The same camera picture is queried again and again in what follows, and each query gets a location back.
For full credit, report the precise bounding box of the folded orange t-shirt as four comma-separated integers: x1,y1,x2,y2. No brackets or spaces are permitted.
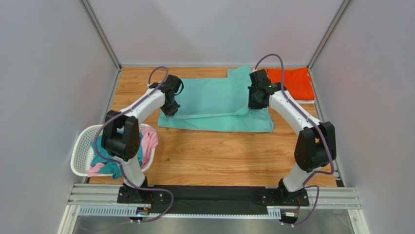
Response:
284,67,315,101

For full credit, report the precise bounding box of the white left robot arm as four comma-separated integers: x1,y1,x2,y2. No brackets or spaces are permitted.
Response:
99,75,184,203

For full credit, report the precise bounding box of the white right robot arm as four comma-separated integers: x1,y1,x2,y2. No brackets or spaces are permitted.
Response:
248,69,337,205

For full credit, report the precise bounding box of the dark teal t-shirt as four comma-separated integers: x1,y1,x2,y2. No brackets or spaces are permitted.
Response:
89,130,144,180

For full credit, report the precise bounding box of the folded white t-shirt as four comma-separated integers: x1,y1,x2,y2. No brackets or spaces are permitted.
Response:
296,100,315,104

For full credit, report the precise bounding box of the aluminium frame post right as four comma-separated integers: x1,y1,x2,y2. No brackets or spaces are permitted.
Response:
307,0,353,71

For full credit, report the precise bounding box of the white perforated laundry basket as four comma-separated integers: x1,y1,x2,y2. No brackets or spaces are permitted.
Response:
71,124,149,177

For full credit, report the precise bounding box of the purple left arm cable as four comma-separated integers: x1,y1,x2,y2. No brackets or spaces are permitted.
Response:
93,66,174,225

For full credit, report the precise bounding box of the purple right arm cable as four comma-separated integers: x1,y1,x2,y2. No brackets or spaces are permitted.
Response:
254,53,335,227

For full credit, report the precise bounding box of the aluminium frame post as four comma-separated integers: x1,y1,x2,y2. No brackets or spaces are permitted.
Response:
79,0,122,71
307,0,353,71

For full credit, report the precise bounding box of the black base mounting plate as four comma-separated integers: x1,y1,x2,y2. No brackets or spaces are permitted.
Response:
117,185,310,215

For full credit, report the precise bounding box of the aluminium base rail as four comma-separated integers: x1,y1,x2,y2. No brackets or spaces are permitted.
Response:
59,183,369,234

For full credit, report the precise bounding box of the pink t-shirt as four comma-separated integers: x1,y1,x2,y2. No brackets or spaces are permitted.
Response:
95,126,158,176

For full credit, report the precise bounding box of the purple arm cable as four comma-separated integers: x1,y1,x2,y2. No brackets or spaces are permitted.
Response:
254,53,335,227
93,66,174,225

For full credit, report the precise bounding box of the light teal t-shirt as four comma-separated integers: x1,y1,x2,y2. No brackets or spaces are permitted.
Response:
157,65,274,133

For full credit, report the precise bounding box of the aluminium frame post left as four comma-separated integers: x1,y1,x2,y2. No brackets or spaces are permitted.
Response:
79,0,122,71

